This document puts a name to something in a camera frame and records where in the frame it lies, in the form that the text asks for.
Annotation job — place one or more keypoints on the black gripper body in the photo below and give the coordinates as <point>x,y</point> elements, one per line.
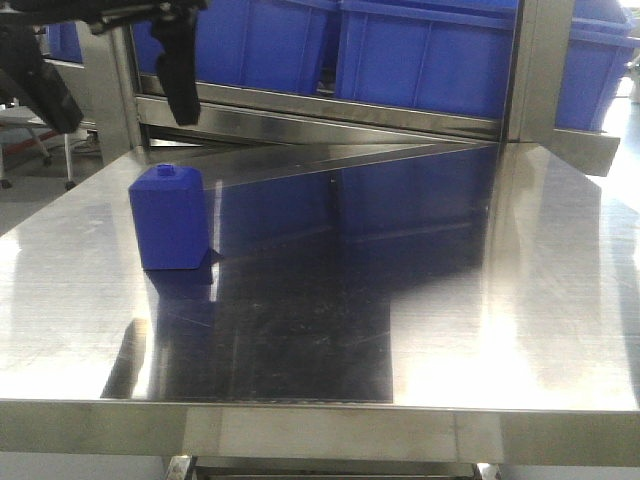
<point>99,15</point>

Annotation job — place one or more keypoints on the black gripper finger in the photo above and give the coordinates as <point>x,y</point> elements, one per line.
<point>175,65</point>
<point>25,75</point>

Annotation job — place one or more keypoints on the stainless steel shelf rack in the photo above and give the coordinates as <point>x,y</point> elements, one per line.
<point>126,106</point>

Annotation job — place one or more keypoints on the blue bin far left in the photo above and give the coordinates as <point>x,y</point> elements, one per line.
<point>64,42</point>

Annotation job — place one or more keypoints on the blue bin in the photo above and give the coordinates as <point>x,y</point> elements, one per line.
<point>64,42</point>
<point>599,49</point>
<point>270,45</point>
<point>439,56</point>

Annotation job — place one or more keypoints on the white wheeled cart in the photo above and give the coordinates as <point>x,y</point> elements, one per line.
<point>33,153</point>

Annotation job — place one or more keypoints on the blue bin centre left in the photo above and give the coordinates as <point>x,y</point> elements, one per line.
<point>270,45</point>

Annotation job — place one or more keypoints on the blue bin centre right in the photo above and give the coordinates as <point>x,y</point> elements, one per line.
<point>439,56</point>

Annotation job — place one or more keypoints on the blue bin far right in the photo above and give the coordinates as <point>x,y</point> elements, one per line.
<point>599,49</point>

